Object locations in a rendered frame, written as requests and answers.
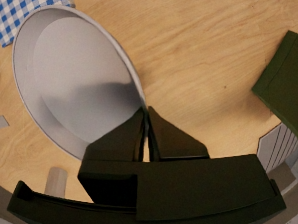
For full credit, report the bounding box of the grey ribbed sink drainboard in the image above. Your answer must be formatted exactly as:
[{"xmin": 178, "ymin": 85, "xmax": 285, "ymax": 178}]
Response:
[{"xmin": 256, "ymin": 122, "xmax": 298, "ymax": 174}]

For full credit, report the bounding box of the white round plate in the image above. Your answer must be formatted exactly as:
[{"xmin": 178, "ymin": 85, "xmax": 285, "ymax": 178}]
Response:
[{"xmin": 12, "ymin": 5, "xmax": 149, "ymax": 162}]

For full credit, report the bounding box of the white tiled wall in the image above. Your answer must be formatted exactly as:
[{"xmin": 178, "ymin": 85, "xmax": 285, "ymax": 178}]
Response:
[{"xmin": 285, "ymin": 149, "xmax": 298, "ymax": 181}]

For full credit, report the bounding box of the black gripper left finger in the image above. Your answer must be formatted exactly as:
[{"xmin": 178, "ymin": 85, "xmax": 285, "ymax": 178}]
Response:
[{"xmin": 82, "ymin": 106, "xmax": 145, "ymax": 162}]

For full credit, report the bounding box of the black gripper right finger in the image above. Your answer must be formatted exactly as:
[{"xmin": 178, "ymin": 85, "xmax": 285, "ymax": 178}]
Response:
[{"xmin": 148, "ymin": 106, "xmax": 211, "ymax": 162}]

